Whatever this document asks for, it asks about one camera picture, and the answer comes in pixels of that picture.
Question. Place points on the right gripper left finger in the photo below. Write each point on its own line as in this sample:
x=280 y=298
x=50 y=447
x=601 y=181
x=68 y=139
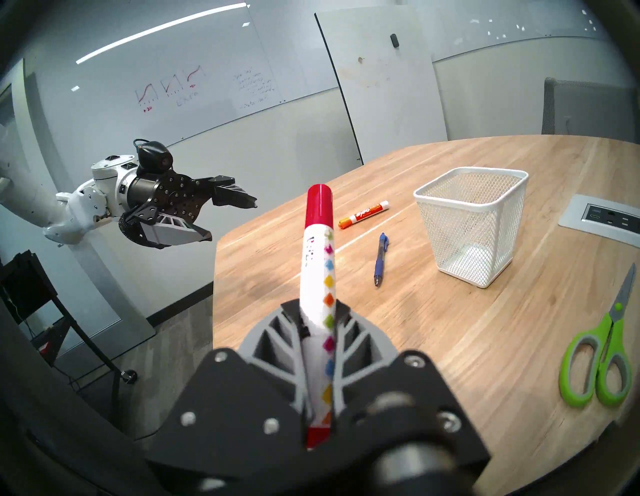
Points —
x=250 y=400

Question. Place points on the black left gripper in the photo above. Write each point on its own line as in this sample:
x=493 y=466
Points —
x=170 y=192

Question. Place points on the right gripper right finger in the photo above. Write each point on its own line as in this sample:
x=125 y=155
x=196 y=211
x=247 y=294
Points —
x=400 y=400

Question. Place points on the red cap patterned marker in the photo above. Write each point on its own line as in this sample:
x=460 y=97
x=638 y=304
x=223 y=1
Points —
x=320 y=250

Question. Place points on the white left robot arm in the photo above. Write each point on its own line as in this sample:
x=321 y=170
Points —
x=75 y=210

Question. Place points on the blue ballpoint pen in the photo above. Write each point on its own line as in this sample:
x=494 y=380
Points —
x=381 y=260

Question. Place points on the orange Expo marker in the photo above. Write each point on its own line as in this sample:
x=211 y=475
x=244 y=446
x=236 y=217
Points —
x=362 y=215

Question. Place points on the white mesh pen holder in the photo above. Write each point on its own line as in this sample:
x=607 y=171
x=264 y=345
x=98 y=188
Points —
x=470 y=240

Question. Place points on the black equipment cart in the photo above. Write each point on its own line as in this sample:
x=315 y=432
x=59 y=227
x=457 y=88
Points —
x=30 y=285

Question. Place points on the mobile whiteboard on stand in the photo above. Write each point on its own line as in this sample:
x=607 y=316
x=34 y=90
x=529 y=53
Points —
x=390 y=100

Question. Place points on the black whiteboard eraser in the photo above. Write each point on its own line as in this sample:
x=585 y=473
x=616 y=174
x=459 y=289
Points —
x=394 y=40

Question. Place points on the silver table power outlet panel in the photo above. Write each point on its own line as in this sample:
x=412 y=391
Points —
x=600 y=215

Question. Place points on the grey mesh table chair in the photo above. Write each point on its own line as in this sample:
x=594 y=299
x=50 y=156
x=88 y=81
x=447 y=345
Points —
x=590 y=107

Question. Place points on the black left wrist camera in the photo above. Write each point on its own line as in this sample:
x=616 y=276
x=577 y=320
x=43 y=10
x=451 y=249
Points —
x=155 y=157

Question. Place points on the wall whiteboard with writing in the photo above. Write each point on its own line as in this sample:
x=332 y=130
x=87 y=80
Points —
x=200 y=75

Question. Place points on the glass wall whiteboard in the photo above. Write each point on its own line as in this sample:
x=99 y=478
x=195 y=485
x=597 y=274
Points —
x=500 y=30

